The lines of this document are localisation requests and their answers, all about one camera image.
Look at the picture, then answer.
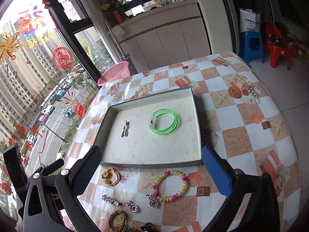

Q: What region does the pink yellow bead bracelet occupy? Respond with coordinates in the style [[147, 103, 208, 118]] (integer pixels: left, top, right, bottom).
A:
[[151, 170, 190, 203]]

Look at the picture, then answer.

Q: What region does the pink plastic basin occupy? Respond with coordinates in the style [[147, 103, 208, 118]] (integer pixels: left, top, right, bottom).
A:
[[97, 61, 130, 86]]

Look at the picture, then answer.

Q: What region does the checkered patterned tablecloth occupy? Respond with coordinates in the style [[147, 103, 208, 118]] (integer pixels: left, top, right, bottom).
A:
[[65, 52, 301, 231]]

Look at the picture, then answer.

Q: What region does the green translucent bangle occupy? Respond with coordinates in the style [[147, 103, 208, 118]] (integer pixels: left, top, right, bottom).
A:
[[149, 108, 179, 135]]

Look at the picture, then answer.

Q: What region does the braided brown oval hair clip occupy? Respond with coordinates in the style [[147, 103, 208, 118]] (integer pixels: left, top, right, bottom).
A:
[[108, 210, 139, 232]]

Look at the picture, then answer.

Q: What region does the black claw hair clip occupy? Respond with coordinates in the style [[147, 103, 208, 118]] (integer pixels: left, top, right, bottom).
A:
[[140, 223, 158, 232]]

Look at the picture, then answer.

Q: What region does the white sideboard cabinet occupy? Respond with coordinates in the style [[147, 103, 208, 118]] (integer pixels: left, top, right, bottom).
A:
[[116, 0, 211, 73]]

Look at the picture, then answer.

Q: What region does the white paper shopping bag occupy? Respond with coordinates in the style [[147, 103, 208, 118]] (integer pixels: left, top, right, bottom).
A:
[[239, 9, 260, 32]]

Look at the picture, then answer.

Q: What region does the yellow cord hair tie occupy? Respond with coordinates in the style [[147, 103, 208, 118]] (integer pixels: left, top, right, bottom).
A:
[[100, 166, 122, 187]]

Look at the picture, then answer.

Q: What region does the blue plastic stool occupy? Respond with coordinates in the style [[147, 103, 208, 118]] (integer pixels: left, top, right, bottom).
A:
[[239, 32, 265, 63]]

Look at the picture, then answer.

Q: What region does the shallow grey jewelry tray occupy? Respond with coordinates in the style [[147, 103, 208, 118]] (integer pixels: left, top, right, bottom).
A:
[[93, 87, 202, 168]]

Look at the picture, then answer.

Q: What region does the red horse window decal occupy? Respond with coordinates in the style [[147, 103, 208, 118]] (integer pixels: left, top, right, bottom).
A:
[[52, 47, 73, 70]]

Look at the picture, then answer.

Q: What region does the silver heart pendant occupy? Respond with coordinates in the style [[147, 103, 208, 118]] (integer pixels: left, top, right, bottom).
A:
[[145, 193, 159, 208]]

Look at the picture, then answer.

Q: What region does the white cloth on cabinet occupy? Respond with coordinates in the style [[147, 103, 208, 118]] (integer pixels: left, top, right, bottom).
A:
[[112, 25, 125, 36]]

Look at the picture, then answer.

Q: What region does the beige metal hair clip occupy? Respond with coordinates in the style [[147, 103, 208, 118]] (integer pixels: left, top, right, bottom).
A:
[[121, 120, 129, 138]]

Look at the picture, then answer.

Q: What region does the red plastic child chair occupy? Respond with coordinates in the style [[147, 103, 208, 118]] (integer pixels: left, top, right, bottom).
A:
[[266, 24, 293, 71]]

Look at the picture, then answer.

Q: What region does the silver star hair clip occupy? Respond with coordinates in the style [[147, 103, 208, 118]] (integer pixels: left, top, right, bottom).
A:
[[102, 194, 123, 206]]

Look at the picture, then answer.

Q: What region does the red vase with flowers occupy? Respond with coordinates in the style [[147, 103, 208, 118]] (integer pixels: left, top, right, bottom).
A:
[[114, 11, 124, 24]]

